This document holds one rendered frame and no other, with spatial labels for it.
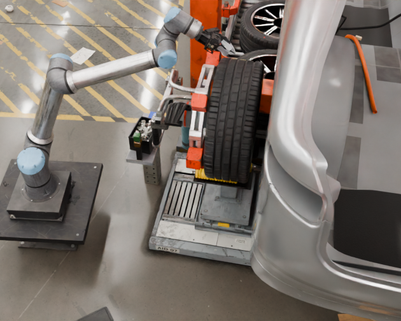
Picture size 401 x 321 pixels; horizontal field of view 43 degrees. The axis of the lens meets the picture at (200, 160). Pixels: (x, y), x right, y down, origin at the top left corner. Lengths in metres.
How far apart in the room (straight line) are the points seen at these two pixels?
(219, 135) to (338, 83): 0.61
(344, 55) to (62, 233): 1.82
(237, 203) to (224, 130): 0.83
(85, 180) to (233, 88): 1.23
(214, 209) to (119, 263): 0.67
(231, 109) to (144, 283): 1.25
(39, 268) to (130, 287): 0.58
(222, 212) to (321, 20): 1.58
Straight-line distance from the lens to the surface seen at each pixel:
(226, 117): 2.49
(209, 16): 2.98
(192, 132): 2.56
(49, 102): 2.85
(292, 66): 1.84
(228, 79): 2.56
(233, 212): 3.18
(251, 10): 4.38
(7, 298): 3.30
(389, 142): 2.67
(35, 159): 2.99
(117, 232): 3.39
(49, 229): 3.12
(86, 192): 3.24
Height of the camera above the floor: 2.77
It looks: 48 degrees down
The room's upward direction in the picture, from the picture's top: 1 degrees clockwise
